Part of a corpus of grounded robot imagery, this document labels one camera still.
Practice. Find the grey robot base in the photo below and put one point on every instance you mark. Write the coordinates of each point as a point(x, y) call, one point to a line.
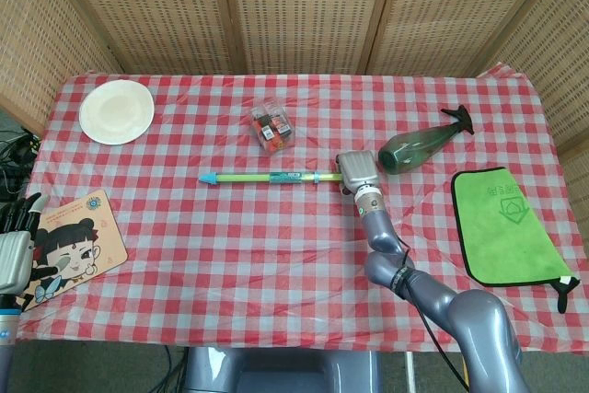
point(280, 372)

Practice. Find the green blue toy pump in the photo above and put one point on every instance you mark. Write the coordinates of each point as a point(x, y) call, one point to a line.
point(209, 178)

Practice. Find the white paper plate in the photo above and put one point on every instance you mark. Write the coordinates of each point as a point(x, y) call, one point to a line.
point(117, 112)

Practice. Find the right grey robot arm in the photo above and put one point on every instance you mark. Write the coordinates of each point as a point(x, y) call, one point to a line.
point(478, 324)

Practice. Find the woven bamboo folding screen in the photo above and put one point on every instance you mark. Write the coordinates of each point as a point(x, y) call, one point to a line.
point(303, 11)

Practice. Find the clear plastic box with toys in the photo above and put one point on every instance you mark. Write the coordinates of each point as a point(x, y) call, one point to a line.
point(272, 130)

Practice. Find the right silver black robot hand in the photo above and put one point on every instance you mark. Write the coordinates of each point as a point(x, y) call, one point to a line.
point(359, 169)

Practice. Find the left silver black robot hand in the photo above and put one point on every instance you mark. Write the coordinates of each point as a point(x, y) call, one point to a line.
point(14, 259)

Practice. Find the red white checkered tablecloth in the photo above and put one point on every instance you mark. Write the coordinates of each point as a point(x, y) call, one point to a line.
point(253, 250)

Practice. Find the green microfiber cloth black trim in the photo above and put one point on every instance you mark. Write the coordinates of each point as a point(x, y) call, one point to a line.
point(501, 227)

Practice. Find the white table leg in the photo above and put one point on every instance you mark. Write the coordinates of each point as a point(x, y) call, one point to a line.
point(409, 370)

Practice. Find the cartoon girl printed board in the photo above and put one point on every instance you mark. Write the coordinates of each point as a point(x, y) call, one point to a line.
point(87, 236)

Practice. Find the green spray bottle black trigger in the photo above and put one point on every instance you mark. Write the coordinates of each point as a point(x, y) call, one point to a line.
point(414, 149)

